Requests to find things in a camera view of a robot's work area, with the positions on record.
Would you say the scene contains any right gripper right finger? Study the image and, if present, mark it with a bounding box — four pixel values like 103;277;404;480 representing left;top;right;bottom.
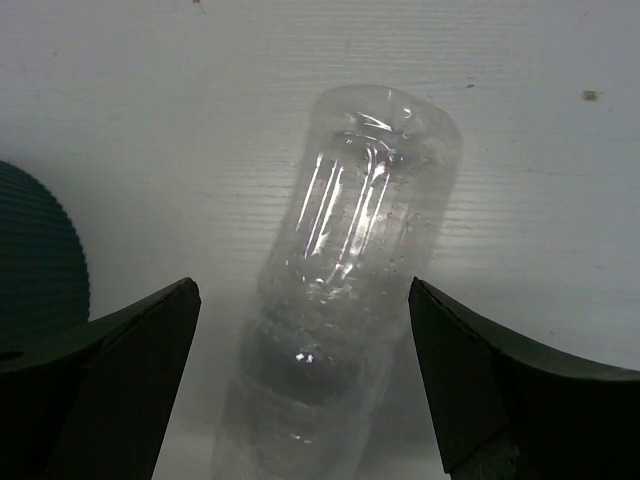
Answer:
408;279;639;479

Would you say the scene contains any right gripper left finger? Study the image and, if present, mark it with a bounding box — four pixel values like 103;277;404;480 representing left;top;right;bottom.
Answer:
1;278;201;480

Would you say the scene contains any clear unlabelled plastic bottle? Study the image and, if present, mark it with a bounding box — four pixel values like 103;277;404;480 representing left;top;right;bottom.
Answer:
211;85;463;479

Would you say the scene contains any dark green plastic bin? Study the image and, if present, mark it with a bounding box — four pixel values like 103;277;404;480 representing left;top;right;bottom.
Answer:
1;161;91;352

